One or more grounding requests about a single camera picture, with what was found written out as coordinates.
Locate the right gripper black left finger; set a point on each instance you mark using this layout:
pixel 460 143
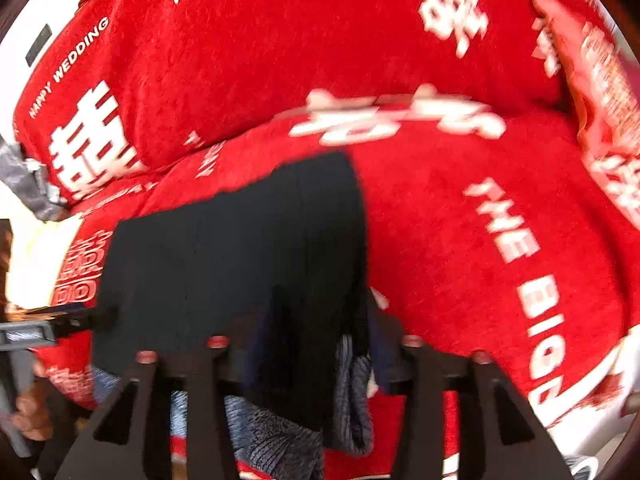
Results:
pixel 128 435

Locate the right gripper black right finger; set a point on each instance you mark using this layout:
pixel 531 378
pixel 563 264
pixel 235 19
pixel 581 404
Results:
pixel 468 399

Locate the black pants blue patterned waistband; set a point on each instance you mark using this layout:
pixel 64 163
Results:
pixel 279 267

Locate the person's left hand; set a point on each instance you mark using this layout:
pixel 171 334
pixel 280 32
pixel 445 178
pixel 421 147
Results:
pixel 32 415

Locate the cream folded cloth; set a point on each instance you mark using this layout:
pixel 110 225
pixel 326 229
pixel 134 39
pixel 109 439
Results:
pixel 37 254

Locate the grey fuzzy garment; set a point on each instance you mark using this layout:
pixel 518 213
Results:
pixel 28 179

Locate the red wedding quilt white text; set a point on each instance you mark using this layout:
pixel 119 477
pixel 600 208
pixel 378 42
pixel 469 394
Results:
pixel 482 232

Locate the red wedding pillow white characters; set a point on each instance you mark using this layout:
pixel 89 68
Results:
pixel 133 85

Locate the red patterned pillow at right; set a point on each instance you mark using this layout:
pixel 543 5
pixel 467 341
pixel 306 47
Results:
pixel 605 103

